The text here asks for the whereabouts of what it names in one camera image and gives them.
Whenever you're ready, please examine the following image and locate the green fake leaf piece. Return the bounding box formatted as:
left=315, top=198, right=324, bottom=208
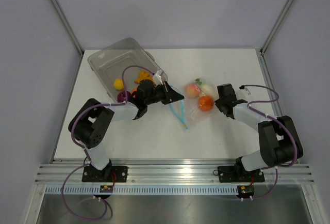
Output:
left=195, top=78, right=202, bottom=85

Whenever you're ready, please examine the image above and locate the left aluminium frame post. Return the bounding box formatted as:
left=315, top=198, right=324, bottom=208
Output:
left=49, top=0, right=85, bottom=58

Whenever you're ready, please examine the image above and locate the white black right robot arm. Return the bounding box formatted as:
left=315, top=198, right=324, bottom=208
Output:
left=216, top=84, right=304, bottom=181

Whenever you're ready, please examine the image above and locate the orange fake orange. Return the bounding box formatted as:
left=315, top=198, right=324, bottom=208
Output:
left=131, top=87, right=137, bottom=95

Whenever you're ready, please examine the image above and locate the white fake daikon radish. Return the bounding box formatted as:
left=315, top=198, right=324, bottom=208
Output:
left=200, top=83, right=215, bottom=96

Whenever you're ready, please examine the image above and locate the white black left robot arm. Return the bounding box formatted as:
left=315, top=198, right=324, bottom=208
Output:
left=68, top=79, right=184, bottom=182

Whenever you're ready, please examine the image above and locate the white slotted cable duct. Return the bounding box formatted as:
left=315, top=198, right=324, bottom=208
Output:
left=45, top=185, right=238, bottom=196

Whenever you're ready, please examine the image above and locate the black left mount plate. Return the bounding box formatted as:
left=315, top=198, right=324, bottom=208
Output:
left=81, top=166, right=128, bottom=183

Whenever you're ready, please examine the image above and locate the black mount plate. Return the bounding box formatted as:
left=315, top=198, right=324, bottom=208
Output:
left=217, top=166, right=265, bottom=183
left=81, top=166, right=128, bottom=183

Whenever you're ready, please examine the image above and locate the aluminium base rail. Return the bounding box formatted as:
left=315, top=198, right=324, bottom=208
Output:
left=35, top=159, right=314, bottom=185

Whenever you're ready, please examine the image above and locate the clear grey plastic container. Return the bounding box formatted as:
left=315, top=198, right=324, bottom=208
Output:
left=88, top=38, right=161, bottom=102

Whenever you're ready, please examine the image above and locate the right aluminium frame post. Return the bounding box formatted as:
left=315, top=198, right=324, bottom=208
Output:
left=260, top=0, right=295, bottom=57

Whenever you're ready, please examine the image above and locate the black right mount plate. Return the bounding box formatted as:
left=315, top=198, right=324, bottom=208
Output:
left=217, top=166, right=265, bottom=183

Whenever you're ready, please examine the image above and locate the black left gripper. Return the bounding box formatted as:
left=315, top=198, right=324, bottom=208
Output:
left=145, top=81, right=184, bottom=106

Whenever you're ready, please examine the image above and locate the clear zip top bag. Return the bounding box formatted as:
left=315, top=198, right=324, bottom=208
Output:
left=169, top=77, right=218, bottom=130

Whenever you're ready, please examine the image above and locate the purple fake fruit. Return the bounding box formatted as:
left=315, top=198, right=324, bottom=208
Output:
left=117, top=90, right=131, bottom=103

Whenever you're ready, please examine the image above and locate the red-orange fake pepper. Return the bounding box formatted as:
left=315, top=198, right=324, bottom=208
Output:
left=198, top=95, right=214, bottom=111

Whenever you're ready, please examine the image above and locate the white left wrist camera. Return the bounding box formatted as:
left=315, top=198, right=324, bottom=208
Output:
left=153, top=69, right=164, bottom=86

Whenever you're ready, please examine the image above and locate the yellow-orange fake pretzel cluster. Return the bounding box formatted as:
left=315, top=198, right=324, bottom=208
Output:
left=134, top=70, right=154, bottom=84

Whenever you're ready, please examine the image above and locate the yellow fake pear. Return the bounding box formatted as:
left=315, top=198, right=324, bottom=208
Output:
left=113, top=78, right=124, bottom=91

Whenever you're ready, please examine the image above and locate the aluminium frame post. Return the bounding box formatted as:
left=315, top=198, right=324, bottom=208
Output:
left=260, top=0, right=295, bottom=57
left=49, top=0, right=85, bottom=58

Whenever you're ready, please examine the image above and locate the pink fake peach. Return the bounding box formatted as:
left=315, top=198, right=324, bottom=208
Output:
left=185, top=83, right=200, bottom=98

